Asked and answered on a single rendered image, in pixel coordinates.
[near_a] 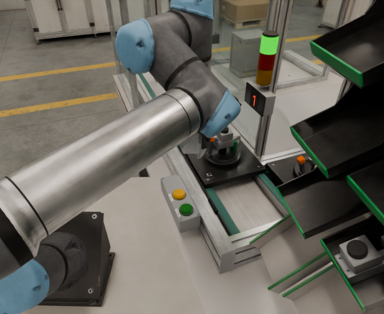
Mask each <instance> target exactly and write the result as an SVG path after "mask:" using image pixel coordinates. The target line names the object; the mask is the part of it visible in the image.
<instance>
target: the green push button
mask: <svg viewBox="0 0 384 314"><path fill-rule="evenodd" d="M180 212H181V213H182V214H184V215H188V214H191V213H192V212H193V207H192V205H190V204H182V205H181V206H180Z"/></svg>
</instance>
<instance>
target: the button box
mask: <svg viewBox="0 0 384 314"><path fill-rule="evenodd" d="M176 189H182V190H184V191H185V197H184V198H183V199H175V198H174V197H173V191H174V190H176ZM161 190H162V192H163V195H164V197H165V199H166V202H167V204H168V207H169V208H170V211H171V214H172V216H173V219H174V220H175V223H176V225H177V228H178V230H179V232H180V233H183V232H186V231H190V230H193V229H197V228H199V227H200V217H201V216H200V214H199V212H198V210H197V208H196V206H195V204H194V202H193V200H192V198H191V196H190V194H189V192H188V190H187V188H186V186H185V184H184V182H183V181H182V179H181V177H180V175H179V174H175V175H172V176H167V177H164V178H161ZM182 204H190V205H192V207H193V212H192V213H191V214H188V215H184V214H182V213H181V212H180V206H181V205H182Z"/></svg>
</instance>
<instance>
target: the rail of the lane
mask: <svg viewBox="0 0 384 314"><path fill-rule="evenodd" d="M162 158H163V160H164V162H165V164H166V166H167V168H168V170H169V172H170V174H171V175H175V174H179V175H180V177H181V179H182V181H183V182H184V184H185V186H186V188H187V190H188V192H189V194H190V196H191V198H192V200H193V202H194V204H195V206H196V208H197V210H198V212H199V214H200V216H201V217H200V227H199V228H197V230H198V232H199V234H200V236H201V238H202V240H203V242H204V244H205V246H206V248H207V250H208V252H209V254H210V256H211V258H212V260H213V263H214V265H215V267H216V269H217V271H218V273H219V274H223V273H225V272H228V271H230V270H233V267H234V259H235V254H236V249H235V247H234V245H233V243H232V242H231V240H230V238H229V236H228V235H227V233H226V231H225V230H224V227H223V226H222V224H221V223H220V221H219V219H218V217H217V215H218V210H217V208H216V206H215V205H214V202H213V201H212V199H211V198H209V199H208V200H207V198H206V196H205V195H204V192H203V191H202V189H201V188H200V186H199V184H198V182H197V180H196V179H195V177H194V175H193V174H192V172H191V170H190V168H189V167H188V165H187V163H186V161H185V159H184V158H183V156H182V154H181V153H180V151H179V149H178V147H177V146H176V147H174V148H173V149H172V150H170V151H169V152H167V153H166V154H165V155H163V156H162Z"/></svg>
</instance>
